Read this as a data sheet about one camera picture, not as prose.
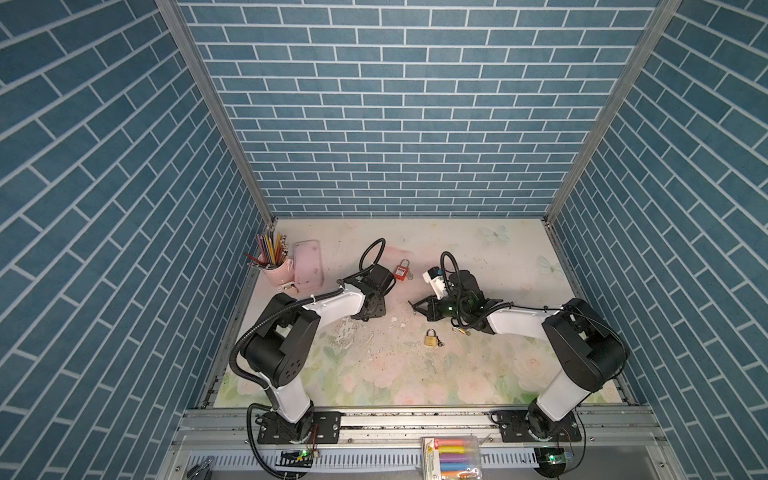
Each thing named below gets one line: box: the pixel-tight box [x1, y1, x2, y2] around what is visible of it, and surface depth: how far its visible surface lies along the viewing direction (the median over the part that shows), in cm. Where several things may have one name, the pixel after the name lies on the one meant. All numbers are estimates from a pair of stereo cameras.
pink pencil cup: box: [262, 258, 295, 287], surface depth 98 cm
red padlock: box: [394, 259, 410, 281], surface depth 106 cm
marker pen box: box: [421, 436, 483, 480], surface depth 70 cm
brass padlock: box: [424, 328, 438, 348], surface depth 91 cm
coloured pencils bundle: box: [247, 232, 289, 269], surface depth 97 cm
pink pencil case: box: [293, 239, 324, 289], surface depth 105 cm
